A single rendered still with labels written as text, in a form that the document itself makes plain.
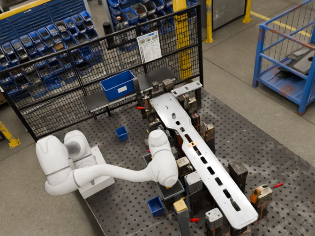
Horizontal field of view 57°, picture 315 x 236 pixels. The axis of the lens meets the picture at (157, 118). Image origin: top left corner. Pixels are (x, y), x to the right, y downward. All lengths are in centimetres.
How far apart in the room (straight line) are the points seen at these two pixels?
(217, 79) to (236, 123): 171
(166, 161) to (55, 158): 59
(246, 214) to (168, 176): 75
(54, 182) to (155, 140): 57
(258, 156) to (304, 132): 131
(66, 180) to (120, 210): 88
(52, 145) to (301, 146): 279
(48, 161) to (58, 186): 14
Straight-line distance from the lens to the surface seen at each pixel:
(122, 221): 234
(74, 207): 339
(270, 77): 423
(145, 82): 282
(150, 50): 282
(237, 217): 194
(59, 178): 161
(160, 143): 144
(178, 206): 179
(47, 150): 161
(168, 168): 137
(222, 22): 537
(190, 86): 274
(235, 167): 209
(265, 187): 203
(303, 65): 392
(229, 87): 426
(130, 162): 261
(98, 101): 276
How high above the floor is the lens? 275
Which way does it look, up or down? 45 degrees down
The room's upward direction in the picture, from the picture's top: 12 degrees counter-clockwise
